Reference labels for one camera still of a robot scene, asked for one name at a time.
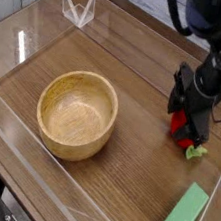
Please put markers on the red felt strawberry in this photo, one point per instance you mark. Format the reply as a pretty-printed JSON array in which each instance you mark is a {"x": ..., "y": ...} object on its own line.
[{"x": 178, "y": 122}]

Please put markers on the green foam block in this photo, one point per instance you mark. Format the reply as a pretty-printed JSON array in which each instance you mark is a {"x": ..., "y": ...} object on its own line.
[{"x": 190, "y": 205}]

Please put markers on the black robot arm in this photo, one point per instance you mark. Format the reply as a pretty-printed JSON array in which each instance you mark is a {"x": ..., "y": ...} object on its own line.
[{"x": 204, "y": 20}]

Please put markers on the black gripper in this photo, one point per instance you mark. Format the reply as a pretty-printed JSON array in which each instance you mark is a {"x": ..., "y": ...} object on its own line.
[{"x": 188, "y": 96}]

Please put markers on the light wooden bowl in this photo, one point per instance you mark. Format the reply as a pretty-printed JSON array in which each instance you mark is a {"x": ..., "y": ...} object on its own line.
[{"x": 76, "y": 114}]

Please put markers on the clear acrylic corner bracket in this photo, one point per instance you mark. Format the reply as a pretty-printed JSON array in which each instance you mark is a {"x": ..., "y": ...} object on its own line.
[{"x": 79, "y": 15}]

